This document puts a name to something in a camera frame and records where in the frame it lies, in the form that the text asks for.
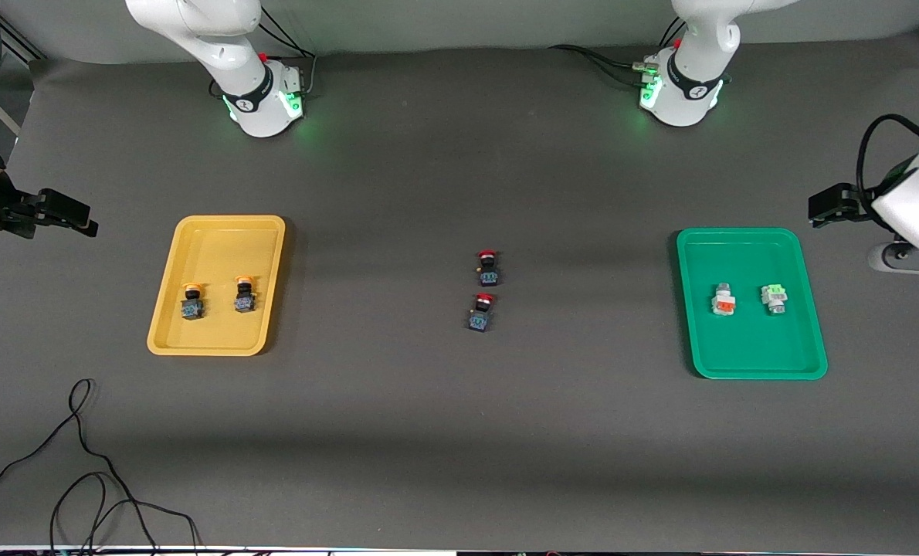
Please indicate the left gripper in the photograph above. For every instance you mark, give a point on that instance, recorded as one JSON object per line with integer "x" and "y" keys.
{"x": 855, "y": 205}

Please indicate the white switch with green block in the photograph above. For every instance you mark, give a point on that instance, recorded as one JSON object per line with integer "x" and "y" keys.
{"x": 774, "y": 297}

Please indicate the white switch with orange block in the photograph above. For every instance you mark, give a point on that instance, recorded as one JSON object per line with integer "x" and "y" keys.
{"x": 724, "y": 303}

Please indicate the yellow push button switch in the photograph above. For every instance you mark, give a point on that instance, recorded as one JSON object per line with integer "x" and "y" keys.
{"x": 192, "y": 307}
{"x": 244, "y": 301}

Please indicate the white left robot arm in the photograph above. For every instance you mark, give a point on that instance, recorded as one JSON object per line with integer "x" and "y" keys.
{"x": 687, "y": 93}

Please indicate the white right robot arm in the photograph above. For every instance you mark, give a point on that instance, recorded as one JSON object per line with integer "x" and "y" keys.
{"x": 252, "y": 91}

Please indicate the yellow plastic tray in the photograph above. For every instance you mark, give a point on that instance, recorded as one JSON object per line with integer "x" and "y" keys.
{"x": 218, "y": 255}

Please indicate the green plastic tray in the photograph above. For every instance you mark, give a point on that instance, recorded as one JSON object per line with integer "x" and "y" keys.
{"x": 749, "y": 344}

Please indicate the dark grey table mat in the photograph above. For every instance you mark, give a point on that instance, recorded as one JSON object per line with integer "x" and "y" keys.
{"x": 459, "y": 448}

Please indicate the red push button switch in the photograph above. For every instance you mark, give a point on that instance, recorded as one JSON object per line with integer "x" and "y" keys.
{"x": 489, "y": 272}
{"x": 481, "y": 316}

